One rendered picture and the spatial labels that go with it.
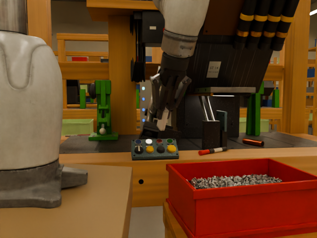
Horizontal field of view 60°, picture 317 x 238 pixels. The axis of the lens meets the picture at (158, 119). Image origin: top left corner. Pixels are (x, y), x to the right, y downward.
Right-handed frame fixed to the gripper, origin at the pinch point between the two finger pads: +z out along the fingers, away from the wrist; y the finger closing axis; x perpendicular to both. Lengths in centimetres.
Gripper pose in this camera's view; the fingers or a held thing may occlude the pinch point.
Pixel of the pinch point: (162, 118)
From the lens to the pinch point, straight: 83.8
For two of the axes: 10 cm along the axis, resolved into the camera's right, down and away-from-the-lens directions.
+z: -1.8, 8.6, 4.7
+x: -4.2, -5.0, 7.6
